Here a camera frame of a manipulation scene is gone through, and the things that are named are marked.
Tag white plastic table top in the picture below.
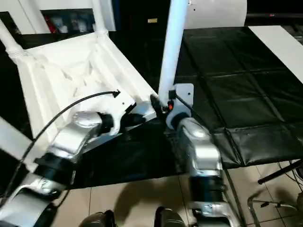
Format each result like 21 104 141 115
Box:
10 30 160 175

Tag black quilted mat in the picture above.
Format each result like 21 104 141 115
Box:
0 25 303 189

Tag black cabinet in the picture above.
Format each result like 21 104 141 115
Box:
113 0 303 30

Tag pale panel with holes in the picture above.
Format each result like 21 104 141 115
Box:
183 0 248 29

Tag white flat board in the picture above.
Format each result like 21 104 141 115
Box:
248 25 303 85

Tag black metal stand leg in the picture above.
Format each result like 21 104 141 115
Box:
257 159 303 185

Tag black metal bar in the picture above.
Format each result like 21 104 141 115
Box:
245 13 303 18

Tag white sideboard with glass doors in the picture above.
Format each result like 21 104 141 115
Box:
0 0 117 35

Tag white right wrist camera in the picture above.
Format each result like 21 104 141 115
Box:
165 82 195 130

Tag black left camera cable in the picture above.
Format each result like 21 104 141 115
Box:
0 89 121 213

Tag chrome tube frame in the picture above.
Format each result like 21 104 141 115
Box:
247 191 299 227

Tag tangled floor cables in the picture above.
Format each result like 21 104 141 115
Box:
276 160 303 185

